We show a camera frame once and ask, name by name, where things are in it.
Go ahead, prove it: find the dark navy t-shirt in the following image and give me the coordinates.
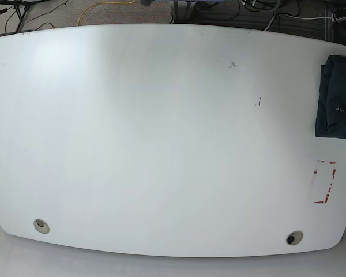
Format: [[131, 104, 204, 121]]
[[315, 55, 346, 139]]

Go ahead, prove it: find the red tape rectangle marking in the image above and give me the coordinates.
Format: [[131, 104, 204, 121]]
[[309, 160, 338, 204]]

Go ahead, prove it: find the right table grommet hole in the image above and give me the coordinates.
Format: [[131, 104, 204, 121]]
[[286, 230, 303, 246]]

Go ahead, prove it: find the table grommet hole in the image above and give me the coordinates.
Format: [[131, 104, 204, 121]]
[[286, 230, 303, 246], [33, 219, 50, 234]]

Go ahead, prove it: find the left table grommet hole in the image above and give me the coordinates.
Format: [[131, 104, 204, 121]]
[[33, 219, 50, 234]]

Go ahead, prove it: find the yellow cable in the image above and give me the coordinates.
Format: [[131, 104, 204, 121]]
[[77, 0, 136, 27]]

